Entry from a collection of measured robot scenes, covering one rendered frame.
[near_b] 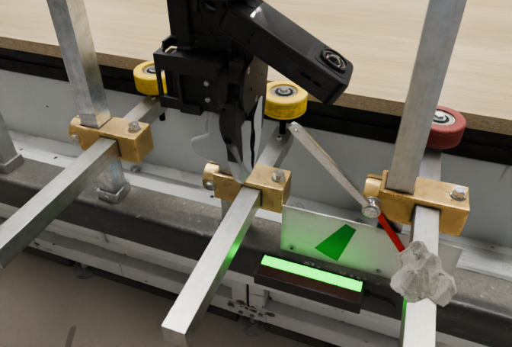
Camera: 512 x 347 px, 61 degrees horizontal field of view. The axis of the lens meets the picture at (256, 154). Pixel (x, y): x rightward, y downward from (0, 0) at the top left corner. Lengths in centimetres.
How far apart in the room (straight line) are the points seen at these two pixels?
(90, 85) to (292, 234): 40
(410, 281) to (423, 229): 10
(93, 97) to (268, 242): 37
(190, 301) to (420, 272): 26
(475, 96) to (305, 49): 52
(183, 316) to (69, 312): 112
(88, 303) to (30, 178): 73
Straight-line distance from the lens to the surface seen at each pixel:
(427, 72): 53
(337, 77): 35
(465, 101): 81
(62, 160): 116
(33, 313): 168
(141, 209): 84
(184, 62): 38
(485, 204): 92
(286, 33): 36
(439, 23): 51
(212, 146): 43
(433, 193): 64
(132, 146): 74
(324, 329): 131
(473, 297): 76
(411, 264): 54
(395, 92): 80
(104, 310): 160
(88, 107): 76
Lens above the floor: 126
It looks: 37 degrees down
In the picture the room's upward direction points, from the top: straight up
